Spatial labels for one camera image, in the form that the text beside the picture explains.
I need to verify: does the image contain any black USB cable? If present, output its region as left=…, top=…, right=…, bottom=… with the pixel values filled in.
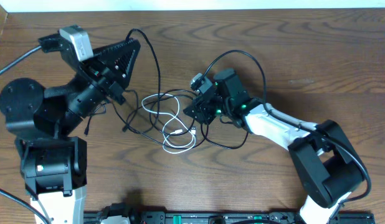
left=111, top=28, right=209, bottom=150
left=83, top=89, right=249, bottom=150

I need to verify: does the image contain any white USB cable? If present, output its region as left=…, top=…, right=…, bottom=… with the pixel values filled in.
left=141, top=93, right=197, bottom=155

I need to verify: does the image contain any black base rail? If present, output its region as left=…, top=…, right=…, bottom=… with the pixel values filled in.
left=83, top=202, right=376, bottom=224

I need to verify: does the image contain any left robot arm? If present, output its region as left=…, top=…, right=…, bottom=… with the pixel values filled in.
left=0, top=34, right=141, bottom=223

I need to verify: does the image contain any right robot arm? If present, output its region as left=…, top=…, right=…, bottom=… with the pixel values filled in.
left=184, top=68, right=369, bottom=223

